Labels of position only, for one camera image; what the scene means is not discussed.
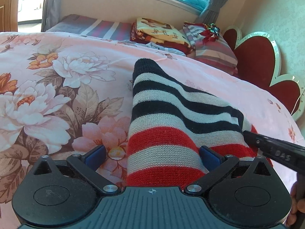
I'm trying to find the white cable on wall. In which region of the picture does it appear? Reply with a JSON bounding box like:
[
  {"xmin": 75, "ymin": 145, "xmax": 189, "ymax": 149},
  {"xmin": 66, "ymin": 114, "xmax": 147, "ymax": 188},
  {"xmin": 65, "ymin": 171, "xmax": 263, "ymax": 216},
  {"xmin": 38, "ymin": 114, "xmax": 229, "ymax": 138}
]
[{"xmin": 289, "ymin": 76, "xmax": 305, "ymax": 116}]

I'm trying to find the folded yellow red blanket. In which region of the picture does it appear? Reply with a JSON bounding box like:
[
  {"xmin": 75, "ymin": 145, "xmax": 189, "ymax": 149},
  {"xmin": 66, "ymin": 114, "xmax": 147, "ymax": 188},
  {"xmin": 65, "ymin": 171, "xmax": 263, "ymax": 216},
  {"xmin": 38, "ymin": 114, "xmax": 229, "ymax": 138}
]
[{"xmin": 130, "ymin": 18, "xmax": 193, "ymax": 55}]

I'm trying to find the red heart-shaped headboard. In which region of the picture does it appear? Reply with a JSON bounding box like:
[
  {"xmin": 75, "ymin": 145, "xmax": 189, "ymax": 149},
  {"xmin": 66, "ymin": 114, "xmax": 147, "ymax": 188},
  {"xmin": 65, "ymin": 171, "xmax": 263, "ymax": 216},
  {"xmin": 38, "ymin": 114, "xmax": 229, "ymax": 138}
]
[{"xmin": 223, "ymin": 26, "xmax": 304, "ymax": 121}]

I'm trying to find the striped pillow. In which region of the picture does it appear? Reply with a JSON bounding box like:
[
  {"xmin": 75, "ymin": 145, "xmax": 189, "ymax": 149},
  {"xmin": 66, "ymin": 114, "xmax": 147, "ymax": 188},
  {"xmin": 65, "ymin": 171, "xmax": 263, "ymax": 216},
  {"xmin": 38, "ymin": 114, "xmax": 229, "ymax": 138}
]
[{"xmin": 182, "ymin": 22, "xmax": 238, "ymax": 76}]

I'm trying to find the striped knit sweater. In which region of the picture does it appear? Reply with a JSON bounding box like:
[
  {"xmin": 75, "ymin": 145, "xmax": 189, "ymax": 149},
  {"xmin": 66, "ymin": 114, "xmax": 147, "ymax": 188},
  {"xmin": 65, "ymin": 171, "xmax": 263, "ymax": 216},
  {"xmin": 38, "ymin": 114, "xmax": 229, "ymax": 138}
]
[{"xmin": 127, "ymin": 58, "xmax": 258, "ymax": 188}]

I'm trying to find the person's right hand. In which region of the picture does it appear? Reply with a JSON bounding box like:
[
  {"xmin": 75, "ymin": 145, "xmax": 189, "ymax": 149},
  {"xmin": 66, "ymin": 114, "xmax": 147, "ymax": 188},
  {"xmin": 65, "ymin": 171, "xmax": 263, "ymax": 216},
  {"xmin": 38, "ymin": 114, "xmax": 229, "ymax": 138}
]
[{"xmin": 285, "ymin": 182, "xmax": 298, "ymax": 227}]

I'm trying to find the wooden door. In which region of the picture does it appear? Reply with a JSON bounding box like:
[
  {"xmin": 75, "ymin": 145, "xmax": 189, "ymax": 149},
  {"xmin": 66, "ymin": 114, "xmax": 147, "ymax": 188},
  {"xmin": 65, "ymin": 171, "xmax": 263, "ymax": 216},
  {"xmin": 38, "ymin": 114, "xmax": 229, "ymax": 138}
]
[{"xmin": 1, "ymin": 0, "xmax": 19, "ymax": 32}]

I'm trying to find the pink floral quilt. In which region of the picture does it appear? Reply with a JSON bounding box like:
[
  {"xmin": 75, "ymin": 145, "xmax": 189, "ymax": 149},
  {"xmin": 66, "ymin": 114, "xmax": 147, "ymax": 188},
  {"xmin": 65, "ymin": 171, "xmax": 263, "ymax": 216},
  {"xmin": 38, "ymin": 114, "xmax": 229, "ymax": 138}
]
[{"xmin": 1, "ymin": 32, "xmax": 304, "ymax": 228}]

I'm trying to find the grey left curtain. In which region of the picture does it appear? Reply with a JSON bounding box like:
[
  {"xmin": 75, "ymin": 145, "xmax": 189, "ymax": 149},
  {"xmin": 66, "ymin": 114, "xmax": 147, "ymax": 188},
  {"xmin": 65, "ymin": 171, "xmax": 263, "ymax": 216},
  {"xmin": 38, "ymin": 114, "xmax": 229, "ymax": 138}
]
[{"xmin": 41, "ymin": 0, "xmax": 62, "ymax": 31}]

